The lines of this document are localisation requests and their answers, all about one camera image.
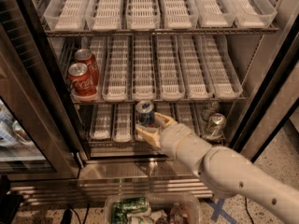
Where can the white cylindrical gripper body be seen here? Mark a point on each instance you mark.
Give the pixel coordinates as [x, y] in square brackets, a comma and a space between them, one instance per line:
[172, 136]

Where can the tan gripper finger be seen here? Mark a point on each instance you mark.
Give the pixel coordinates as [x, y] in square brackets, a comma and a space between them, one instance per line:
[164, 120]
[149, 134]

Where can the silver blue redbull can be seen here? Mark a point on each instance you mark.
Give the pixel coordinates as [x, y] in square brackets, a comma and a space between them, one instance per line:
[145, 113]

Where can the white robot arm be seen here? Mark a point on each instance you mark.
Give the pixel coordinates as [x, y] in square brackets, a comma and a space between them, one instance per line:
[223, 170]

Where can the front silver green can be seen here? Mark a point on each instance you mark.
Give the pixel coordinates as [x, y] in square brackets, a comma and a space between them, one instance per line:
[215, 125]

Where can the silver green can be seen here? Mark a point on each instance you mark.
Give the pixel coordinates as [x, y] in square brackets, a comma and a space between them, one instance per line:
[209, 109]
[215, 125]

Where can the rear silver green can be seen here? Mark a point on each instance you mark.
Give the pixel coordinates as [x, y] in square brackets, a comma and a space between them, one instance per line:
[209, 109]

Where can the green can in bin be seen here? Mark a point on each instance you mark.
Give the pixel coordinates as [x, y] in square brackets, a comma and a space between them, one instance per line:
[121, 210]

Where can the stainless steel fridge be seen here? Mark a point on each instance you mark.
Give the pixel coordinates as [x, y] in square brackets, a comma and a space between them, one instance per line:
[242, 58]

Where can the front red coca-cola can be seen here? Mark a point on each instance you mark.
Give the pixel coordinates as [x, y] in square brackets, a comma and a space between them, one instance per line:
[81, 79]

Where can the red coca-cola can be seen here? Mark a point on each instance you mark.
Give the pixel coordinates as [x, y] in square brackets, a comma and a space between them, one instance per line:
[81, 79]
[87, 57]

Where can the rear red coca-cola can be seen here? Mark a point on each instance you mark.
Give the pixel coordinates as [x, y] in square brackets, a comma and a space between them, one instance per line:
[87, 57]

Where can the glass fridge door left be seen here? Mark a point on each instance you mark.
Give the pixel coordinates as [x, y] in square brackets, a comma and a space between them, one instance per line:
[35, 99]

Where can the clear plastic bin on floor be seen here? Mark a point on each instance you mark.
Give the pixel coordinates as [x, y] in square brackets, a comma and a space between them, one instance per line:
[160, 204]

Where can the plastic bottle in bin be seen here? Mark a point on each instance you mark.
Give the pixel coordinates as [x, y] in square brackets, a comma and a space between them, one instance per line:
[177, 215]

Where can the blue tape cross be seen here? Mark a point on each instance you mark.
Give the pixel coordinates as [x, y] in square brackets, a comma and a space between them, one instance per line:
[219, 212]

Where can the black plug on floor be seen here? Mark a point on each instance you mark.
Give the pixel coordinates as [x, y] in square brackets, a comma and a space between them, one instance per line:
[67, 217]

